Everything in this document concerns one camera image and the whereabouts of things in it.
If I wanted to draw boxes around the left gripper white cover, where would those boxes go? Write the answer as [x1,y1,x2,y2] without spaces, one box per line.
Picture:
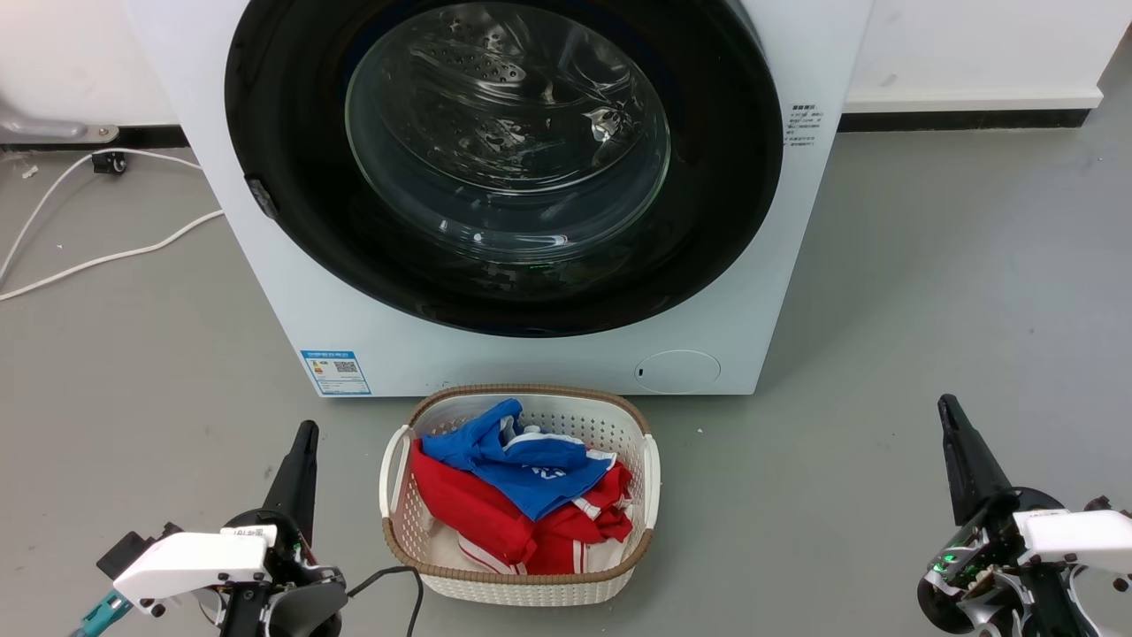
[111,420,348,637]

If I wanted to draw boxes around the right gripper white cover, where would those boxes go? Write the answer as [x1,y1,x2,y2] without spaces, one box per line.
[937,394,1132,637]

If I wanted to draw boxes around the black round washer door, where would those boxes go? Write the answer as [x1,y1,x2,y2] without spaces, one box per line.
[224,0,784,338]

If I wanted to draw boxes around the white front-load washing machine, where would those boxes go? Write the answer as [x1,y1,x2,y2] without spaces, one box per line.
[124,0,876,399]

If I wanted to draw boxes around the blue energy label sticker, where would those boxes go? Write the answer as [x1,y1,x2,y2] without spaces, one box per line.
[301,350,372,396]

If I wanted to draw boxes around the red white-striped garment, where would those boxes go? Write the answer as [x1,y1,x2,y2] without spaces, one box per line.
[410,440,634,576]

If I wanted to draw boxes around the blue garment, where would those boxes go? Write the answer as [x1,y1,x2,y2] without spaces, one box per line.
[420,398,617,521]

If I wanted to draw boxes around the white brown-rimmed laundry basket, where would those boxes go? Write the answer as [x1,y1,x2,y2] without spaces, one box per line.
[379,383,662,608]

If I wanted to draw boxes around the round drain filter cover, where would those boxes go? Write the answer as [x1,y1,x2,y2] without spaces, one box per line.
[634,349,722,395]

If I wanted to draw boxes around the black baseboard strip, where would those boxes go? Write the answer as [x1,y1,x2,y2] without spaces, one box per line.
[838,109,1090,134]

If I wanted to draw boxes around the small text sticker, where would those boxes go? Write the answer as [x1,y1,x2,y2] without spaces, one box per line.
[784,104,823,150]

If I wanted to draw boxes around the teal left cable connector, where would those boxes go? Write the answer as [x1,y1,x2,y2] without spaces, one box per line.
[71,591,134,637]

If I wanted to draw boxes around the white floor cable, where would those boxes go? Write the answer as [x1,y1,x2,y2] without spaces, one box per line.
[0,149,204,288]
[0,210,225,302]

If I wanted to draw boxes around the grey pipe bracket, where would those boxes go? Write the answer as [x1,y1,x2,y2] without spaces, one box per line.
[0,102,120,144]

